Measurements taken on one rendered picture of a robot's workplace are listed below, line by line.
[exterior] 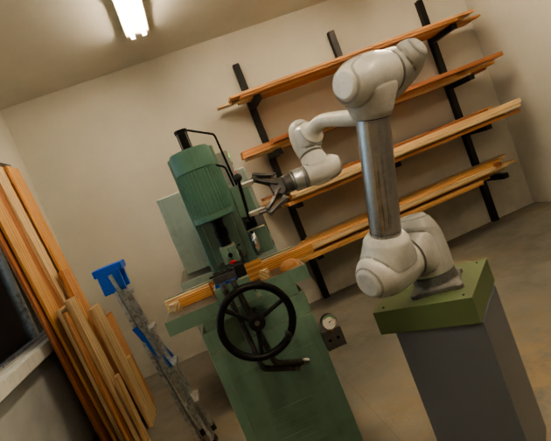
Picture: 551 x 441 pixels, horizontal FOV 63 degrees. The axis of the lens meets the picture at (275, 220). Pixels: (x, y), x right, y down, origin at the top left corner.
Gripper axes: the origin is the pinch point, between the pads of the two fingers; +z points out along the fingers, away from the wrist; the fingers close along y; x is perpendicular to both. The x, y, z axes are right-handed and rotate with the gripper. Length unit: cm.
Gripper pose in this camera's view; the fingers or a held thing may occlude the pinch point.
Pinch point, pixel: (246, 199)
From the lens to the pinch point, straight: 179.1
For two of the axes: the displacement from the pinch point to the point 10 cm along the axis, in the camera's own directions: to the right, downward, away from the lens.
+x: -0.8, -4.6, -8.8
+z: -9.2, 3.7, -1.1
